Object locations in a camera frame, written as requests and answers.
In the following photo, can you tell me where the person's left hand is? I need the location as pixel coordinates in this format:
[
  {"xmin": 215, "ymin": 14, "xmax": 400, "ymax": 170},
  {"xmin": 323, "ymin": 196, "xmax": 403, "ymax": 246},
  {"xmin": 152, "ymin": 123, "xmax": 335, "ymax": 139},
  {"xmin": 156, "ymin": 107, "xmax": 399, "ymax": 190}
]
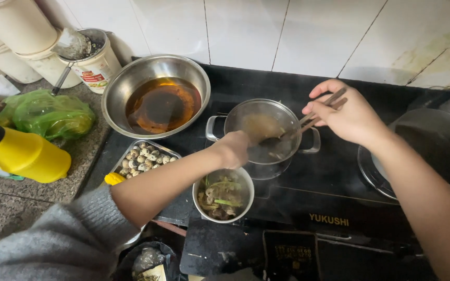
[{"xmin": 211, "ymin": 131, "xmax": 254, "ymax": 169}]

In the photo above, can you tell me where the person's right hand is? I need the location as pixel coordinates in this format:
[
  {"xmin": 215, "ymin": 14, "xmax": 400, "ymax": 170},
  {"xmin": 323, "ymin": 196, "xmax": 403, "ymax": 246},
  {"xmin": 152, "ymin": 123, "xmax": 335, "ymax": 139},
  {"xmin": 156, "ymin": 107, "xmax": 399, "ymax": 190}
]
[{"xmin": 302, "ymin": 79, "xmax": 386, "ymax": 148}]

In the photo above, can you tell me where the wooden chopsticks pair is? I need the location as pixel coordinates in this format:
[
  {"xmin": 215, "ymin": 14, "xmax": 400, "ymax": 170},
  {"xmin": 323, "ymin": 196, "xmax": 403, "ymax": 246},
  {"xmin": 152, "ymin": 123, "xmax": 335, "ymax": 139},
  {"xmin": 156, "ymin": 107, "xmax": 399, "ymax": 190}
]
[{"xmin": 280, "ymin": 87, "xmax": 348, "ymax": 138}]

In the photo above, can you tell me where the white bowl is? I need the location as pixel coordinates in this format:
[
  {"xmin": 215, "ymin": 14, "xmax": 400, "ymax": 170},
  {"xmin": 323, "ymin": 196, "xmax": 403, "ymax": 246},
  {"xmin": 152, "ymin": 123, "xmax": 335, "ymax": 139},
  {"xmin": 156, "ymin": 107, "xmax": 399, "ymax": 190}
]
[{"xmin": 192, "ymin": 168, "xmax": 255, "ymax": 225}]

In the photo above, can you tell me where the cooked meat with greens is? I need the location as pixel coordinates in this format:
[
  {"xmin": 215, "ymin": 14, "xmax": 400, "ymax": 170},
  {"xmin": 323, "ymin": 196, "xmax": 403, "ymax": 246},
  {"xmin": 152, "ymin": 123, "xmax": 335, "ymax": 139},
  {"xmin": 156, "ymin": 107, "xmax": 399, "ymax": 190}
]
[{"xmin": 197, "ymin": 176, "xmax": 246, "ymax": 220}]

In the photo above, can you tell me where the black glass stove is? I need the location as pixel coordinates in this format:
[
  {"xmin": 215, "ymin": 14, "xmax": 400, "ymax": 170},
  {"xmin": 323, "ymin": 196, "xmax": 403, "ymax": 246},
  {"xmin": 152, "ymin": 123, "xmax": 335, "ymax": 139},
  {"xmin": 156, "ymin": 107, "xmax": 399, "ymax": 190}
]
[{"xmin": 81, "ymin": 56, "xmax": 450, "ymax": 244}]

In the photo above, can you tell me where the brown oil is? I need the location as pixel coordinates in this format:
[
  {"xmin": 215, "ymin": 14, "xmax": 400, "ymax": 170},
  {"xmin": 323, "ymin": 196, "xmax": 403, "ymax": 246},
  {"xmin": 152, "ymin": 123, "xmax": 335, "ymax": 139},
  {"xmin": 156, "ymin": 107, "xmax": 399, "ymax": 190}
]
[{"xmin": 125, "ymin": 77, "xmax": 202, "ymax": 135}]

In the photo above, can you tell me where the heap of quail eggs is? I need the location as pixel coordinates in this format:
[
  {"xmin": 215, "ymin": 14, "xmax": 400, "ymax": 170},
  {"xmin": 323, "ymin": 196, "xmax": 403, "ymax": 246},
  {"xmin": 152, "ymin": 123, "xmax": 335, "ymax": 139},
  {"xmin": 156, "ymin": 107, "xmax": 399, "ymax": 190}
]
[{"xmin": 119, "ymin": 142, "xmax": 179, "ymax": 178}]

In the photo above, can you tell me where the dark steel wok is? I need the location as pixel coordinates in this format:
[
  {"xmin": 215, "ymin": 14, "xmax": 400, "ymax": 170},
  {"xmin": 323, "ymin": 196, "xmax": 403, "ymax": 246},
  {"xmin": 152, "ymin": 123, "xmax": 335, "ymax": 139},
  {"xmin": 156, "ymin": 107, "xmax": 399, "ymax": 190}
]
[{"xmin": 357, "ymin": 108, "xmax": 450, "ymax": 202}]

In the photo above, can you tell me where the steel tray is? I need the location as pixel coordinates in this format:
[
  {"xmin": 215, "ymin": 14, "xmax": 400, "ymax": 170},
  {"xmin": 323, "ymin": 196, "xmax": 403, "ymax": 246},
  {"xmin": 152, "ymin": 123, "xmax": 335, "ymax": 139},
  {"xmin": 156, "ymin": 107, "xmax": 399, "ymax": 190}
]
[{"xmin": 108, "ymin": 140, "xmax": 183, "ymax": 185}]

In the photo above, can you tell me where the small yellow object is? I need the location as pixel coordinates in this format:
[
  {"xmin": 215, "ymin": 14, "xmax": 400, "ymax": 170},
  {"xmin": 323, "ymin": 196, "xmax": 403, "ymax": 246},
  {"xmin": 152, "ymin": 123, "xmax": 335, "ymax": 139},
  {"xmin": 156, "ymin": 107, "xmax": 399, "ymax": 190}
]
[{"xmin": 104, "ymin": 172, "xmax": 126, "ymax": 186}]

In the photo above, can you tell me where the large steel bowl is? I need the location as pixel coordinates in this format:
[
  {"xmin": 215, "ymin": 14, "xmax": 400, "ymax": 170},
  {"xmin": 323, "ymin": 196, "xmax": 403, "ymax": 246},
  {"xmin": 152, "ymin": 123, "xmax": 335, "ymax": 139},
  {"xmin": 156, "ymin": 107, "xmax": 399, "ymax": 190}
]
[{"xmin": 101, "ymin": 54, "xmax": 211, "ymax": 140}]

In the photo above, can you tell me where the black bin with plastic bag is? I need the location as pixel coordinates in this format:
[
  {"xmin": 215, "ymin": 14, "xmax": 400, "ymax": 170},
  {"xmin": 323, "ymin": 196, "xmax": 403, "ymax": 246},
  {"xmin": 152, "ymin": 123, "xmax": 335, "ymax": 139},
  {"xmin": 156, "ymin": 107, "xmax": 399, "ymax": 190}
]
[{"xmin": 114, "ymin": 241, "xmax": 179, "ymax": 281}]

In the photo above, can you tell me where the white tub with red label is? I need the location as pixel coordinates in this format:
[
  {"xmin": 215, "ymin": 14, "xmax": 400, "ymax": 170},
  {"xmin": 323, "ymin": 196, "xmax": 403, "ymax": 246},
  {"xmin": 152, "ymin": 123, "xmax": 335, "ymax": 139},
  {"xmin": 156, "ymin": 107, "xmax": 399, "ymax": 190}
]
[{"xmin": 56, "ymin": 28, "xmax": 123, "ymax": 94}]

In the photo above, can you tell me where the green plastic bag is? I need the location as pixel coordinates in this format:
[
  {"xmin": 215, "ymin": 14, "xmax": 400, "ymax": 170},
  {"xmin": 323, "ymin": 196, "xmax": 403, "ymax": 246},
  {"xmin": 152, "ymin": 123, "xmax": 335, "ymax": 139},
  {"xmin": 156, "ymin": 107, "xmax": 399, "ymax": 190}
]
[{"xmin": 0, "ymin": 89, "xmax": 97, "ymax": 142}]

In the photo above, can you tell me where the steel skimmer spoon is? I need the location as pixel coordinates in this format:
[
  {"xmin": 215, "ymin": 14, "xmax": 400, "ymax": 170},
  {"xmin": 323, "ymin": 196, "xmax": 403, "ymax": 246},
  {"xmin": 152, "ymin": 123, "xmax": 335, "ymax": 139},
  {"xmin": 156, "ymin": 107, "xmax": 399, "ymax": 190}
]
[{"xmin": 51, "ymin": 27, "xmax": 93, "ymax": 97}]

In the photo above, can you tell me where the grey knit sleeve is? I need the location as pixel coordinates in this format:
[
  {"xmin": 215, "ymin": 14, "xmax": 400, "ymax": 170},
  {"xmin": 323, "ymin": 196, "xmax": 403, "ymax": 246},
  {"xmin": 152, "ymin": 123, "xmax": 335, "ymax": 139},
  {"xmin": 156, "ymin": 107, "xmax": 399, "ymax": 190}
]
[{"xmin": 0, "ymin": 185, "xmax": 142, "ymax": 281}]

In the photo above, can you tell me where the yellow spray bottle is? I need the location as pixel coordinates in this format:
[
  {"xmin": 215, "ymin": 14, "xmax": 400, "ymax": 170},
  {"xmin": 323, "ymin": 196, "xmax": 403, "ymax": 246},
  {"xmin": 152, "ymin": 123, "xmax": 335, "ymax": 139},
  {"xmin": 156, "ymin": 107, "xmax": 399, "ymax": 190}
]
[{"xmin": 0, "ymin": 108, "xmax": 72, "ymax": 184}]

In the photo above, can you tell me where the large white bucket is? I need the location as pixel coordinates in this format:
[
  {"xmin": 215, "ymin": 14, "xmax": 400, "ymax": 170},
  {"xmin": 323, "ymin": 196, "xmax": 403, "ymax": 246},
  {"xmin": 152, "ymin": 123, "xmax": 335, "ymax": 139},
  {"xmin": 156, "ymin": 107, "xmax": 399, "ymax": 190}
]
[{"xmin": 0, "ymin": 0, "xmax": 58, "ymax": 55}]

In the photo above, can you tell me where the steel pot with handles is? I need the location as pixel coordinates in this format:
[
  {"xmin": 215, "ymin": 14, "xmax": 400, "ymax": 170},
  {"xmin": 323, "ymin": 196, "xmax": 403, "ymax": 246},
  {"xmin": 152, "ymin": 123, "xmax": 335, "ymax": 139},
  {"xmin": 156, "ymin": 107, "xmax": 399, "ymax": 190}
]
[{"xmin": 205, "ymin": 99, "xmax": 322, "ymax": 180}]

